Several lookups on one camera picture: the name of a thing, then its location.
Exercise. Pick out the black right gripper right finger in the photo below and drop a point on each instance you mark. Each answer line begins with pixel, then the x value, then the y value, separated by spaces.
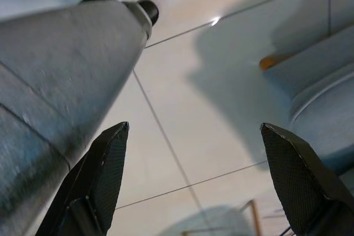
pixel 301 186

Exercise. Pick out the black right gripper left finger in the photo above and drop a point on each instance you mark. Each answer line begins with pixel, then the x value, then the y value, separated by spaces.
pixel 91 180

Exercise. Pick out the wooden frame stand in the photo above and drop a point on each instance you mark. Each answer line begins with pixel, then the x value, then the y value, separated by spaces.
pixel 253 211

